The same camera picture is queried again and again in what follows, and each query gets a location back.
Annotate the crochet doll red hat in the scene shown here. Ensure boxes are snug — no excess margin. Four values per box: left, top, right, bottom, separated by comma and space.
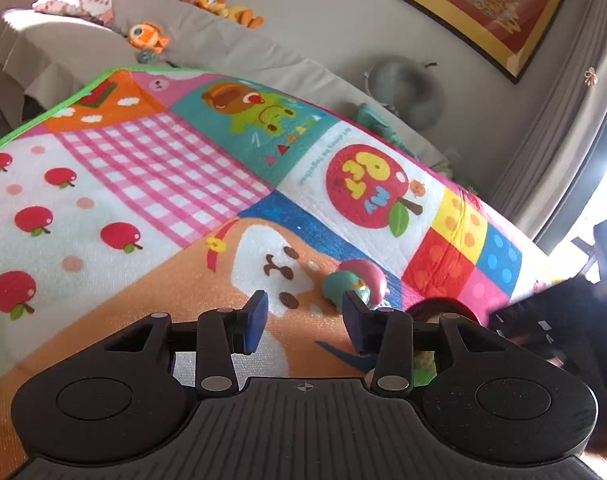
407, 297, 480, 387

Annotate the pink pig figurine toy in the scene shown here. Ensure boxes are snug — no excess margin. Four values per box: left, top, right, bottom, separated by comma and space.
322, 259, 389, 311

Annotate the colourful cartoon play mat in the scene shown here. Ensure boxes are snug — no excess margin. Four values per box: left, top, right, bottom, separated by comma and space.
0, 68, 552, 479

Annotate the teal cloth on sofa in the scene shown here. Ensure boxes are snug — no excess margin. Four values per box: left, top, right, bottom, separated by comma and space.
352, 103, 415, 158

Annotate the orange fish plush toy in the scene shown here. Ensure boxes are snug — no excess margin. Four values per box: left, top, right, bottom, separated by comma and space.
128, 23, 170, 54

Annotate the beige sofa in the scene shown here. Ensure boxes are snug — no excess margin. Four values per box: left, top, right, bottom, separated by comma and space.
0, 0, 452, 177

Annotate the orange tiger plush toy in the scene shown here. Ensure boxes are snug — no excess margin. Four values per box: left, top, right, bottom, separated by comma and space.
178, 0, 265, 29

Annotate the framed red picture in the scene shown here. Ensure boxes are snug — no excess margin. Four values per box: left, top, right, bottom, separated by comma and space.
390, 0, 581, 86

